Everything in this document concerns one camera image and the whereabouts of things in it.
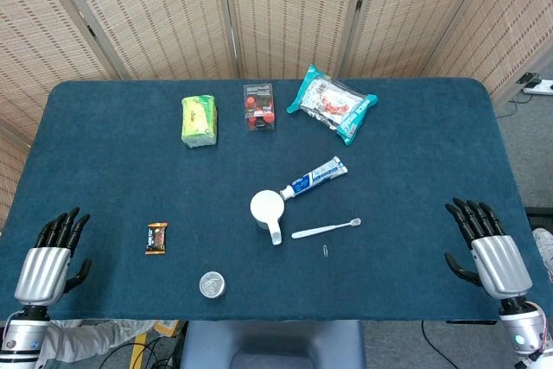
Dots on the teal snack bag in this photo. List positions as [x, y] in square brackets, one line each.
[332, 103]

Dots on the white toothbrush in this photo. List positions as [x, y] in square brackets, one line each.
[311, 232]

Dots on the clear box red black caps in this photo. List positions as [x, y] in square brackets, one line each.
[259, 107]

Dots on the beige woven folding screen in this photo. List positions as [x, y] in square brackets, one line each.
[151, 10]

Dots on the yellow cardboard box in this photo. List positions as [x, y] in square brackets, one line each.
[166, 328]

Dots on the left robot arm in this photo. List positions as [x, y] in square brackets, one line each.
[21, 339]

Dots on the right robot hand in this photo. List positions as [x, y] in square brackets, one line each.
[501, 265]

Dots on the white sneaker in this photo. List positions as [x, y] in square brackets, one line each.
[545, 248]

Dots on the blue table cover cloth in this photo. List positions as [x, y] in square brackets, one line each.
[108, 170]

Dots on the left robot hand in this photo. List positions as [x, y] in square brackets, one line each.
[43, 274]

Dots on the clear jar of paper clips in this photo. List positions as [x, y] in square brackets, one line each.
[212, 284]

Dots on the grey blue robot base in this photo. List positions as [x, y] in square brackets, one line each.
[272, 343]

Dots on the white power strip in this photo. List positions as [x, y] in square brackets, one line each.
[542, 87]

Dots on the blue white toothpaste tube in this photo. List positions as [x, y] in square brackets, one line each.
[311, 179]

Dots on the grey fabric trouser leg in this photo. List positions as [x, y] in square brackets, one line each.
[95, 334]

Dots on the orange black chocolate bar wrapper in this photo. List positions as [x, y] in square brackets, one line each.
[156, 238]

